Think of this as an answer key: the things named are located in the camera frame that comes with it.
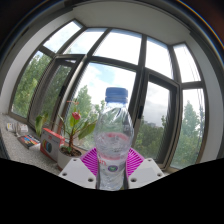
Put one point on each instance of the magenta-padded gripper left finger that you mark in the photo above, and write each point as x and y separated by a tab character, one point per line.
77	172

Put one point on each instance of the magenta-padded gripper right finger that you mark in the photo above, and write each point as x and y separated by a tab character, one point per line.
146	171

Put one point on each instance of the clear blue-capped water bottle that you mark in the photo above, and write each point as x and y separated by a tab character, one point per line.
113	143

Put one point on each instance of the red-flowered plant in white pot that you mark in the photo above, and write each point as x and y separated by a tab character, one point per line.
68	156

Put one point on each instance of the red and white box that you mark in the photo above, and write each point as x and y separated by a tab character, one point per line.
50	143

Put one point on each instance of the colourful flat book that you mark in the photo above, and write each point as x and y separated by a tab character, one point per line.
28	141

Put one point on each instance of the pale folded booklet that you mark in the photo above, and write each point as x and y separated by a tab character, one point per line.
18	127

